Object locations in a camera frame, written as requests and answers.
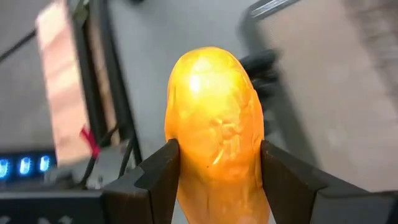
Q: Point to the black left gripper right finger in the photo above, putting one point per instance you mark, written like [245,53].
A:
[286,180]

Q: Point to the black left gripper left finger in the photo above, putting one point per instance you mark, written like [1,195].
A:
[158,174]

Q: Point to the black device blue lights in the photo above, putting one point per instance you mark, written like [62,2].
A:
[25,165]

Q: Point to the yellow orange mango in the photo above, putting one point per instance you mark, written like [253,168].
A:
[214,118]

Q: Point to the black table frame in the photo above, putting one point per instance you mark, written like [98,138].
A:
[116,93]

